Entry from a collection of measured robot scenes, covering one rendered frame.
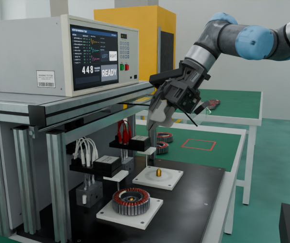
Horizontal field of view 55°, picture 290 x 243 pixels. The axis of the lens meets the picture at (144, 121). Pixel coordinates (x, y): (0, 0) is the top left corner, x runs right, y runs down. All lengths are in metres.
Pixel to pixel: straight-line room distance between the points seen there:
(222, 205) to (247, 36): 0.54
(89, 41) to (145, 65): 3.69
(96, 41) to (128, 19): 3.79
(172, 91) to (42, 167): 0.44
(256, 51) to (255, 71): 5.32
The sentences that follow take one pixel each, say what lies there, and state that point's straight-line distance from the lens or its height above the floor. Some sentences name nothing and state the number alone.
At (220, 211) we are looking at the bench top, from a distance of 0.95.
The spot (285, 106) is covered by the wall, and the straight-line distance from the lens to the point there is 6.10.
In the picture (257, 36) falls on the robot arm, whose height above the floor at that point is 1.26.
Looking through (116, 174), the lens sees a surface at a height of 0.88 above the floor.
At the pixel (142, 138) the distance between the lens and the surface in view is 1.05.
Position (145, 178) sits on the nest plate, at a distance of 1.05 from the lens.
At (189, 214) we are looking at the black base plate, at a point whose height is 0.77.
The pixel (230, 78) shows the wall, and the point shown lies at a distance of 6.05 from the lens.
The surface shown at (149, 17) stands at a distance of 4.50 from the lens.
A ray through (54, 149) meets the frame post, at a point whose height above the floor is 1.01.
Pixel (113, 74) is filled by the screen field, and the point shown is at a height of 1.16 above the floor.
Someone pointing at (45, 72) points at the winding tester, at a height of 1.18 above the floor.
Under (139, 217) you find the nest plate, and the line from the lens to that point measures 0.83.
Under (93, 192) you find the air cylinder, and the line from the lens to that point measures 0.90.
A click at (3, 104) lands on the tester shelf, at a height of 1.11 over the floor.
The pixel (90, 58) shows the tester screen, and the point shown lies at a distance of 0.84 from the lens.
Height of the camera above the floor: 1.22
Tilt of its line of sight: 13 degrees down
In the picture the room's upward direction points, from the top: straight up
